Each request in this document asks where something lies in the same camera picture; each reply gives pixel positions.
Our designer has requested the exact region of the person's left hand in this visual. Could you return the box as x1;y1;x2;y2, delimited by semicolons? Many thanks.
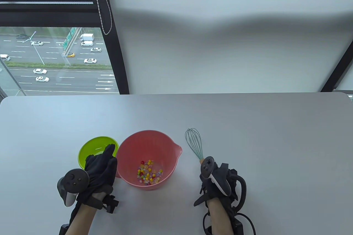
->
76;144;118;205

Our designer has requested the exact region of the person's right hand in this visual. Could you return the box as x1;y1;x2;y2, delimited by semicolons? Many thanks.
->
199;162;239;204

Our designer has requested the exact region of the green plastic bowl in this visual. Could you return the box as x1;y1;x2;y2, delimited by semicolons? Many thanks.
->
78;136;119;171

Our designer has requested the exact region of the pink salad bowl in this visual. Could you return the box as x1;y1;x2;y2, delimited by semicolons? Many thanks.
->
114;130;182;190

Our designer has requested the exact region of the pile of colourful plastic decorations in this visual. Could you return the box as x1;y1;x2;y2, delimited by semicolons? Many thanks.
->
137;159;164;186

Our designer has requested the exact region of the grey whisk with wooden handle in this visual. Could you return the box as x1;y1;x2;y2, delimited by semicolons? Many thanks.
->
185;128;206;165

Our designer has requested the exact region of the person's left forearm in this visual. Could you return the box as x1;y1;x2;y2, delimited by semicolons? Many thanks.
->
65;198;97;235

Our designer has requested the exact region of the person's right forearm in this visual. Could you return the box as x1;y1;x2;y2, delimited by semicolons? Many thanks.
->
207;198;233;235

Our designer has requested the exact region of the black right hand controller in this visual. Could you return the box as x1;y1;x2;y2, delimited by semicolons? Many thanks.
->
194;156;247;210

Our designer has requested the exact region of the black hand controller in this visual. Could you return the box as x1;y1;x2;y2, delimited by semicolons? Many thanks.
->
194;156;247;210
57;169;90;207

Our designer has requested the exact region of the black left hand controller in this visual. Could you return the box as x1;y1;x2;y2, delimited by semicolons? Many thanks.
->
57;169;90;207

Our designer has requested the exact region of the white roller blind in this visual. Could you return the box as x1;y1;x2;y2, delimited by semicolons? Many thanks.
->
102;0;353;94

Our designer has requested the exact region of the green road sign gantry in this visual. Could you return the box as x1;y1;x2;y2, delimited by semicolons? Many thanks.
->
62;27;78;51

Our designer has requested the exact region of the grey street lamp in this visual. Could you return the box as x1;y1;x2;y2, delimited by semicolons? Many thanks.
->
22;31;45;65

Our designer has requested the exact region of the black left wrist strap mount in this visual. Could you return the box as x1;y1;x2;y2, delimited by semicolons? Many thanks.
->
88;191;119;214

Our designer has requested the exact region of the black cable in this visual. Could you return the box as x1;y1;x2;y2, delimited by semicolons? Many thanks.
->
203;210;256;235

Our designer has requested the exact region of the black window frame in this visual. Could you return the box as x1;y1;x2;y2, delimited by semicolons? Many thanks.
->
0;0;129;95
321;50;353;92

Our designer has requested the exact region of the white bead blind cord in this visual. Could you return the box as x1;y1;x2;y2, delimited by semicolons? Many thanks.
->
90;0;113;36

